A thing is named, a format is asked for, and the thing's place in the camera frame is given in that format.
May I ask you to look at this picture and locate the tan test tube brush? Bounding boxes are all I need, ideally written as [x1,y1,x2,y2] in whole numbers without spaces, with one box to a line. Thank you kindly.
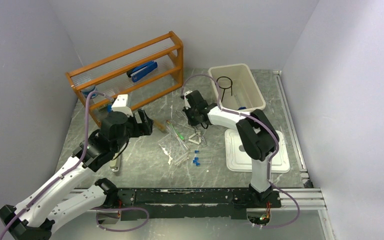
[153,119,167,133]

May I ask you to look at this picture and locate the white clay triangle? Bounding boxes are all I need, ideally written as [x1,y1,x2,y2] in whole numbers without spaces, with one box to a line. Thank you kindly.
[187,131,203,145]

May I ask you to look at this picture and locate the colourful plastic spoons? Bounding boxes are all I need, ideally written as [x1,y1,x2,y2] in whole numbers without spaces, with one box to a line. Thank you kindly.
[166,120,185,141]

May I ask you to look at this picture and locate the black metal ring tripod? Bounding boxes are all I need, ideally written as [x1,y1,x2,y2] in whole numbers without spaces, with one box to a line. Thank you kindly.
[216,76,233,102]

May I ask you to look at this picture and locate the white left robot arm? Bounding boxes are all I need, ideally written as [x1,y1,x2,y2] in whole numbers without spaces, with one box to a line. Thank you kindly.
[0,108,154,240]

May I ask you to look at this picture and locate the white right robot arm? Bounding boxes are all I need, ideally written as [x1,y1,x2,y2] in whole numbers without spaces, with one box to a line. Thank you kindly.
[181,90,280,207]

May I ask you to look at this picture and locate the beige stapler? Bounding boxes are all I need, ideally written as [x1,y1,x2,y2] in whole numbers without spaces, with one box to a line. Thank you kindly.
[109,158,120,173]

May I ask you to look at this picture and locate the clear plastic bag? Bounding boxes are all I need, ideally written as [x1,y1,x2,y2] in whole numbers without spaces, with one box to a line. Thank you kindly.
[158,134,190,166]

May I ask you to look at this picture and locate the orange wooden rack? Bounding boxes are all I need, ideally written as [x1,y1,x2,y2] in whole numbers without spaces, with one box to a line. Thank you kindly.
[65,31,184,125]

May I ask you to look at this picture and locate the beige plastic bin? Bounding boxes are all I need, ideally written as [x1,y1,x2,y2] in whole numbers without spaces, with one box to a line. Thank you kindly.
[208,63,266,112]

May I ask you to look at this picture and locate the blue white tape roll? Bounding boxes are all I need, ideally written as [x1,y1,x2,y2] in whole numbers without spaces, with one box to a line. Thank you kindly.
[80,85,97,99]

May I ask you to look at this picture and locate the blue stapler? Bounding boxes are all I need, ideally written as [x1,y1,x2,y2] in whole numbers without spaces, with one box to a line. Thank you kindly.
[126,61,158,83]

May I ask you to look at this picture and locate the blue capped pins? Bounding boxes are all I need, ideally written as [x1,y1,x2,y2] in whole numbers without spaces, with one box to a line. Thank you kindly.
[192,150,201,167]

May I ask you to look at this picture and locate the white bin lid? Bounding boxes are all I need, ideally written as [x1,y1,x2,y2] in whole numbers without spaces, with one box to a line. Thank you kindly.
[224,129,291,174]

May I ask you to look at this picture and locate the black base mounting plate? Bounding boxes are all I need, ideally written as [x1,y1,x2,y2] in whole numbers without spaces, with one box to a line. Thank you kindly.
[101,187,282,221]

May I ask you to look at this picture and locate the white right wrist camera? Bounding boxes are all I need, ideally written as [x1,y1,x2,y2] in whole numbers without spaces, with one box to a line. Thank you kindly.
[182,90,193,100]

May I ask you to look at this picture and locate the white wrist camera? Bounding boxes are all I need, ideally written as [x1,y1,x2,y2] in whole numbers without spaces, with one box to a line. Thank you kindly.
[111,94,133,117]
[182,90,193,100]

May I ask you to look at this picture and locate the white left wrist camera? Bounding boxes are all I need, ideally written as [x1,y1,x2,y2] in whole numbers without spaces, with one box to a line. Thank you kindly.
[111,94,133,117]

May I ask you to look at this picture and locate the aluminium frame rail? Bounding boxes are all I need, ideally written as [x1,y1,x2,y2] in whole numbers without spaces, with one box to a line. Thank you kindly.
[272,188,327,211]

